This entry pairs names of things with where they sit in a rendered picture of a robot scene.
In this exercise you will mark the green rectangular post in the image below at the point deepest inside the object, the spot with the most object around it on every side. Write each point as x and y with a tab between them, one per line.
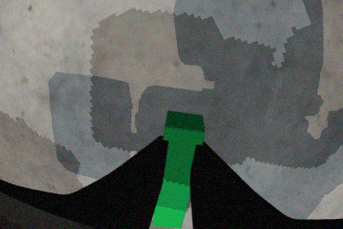
183	131

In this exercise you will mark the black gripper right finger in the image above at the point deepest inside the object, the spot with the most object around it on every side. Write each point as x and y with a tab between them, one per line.
221	200

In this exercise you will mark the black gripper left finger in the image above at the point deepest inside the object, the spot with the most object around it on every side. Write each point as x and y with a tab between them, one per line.
124	199

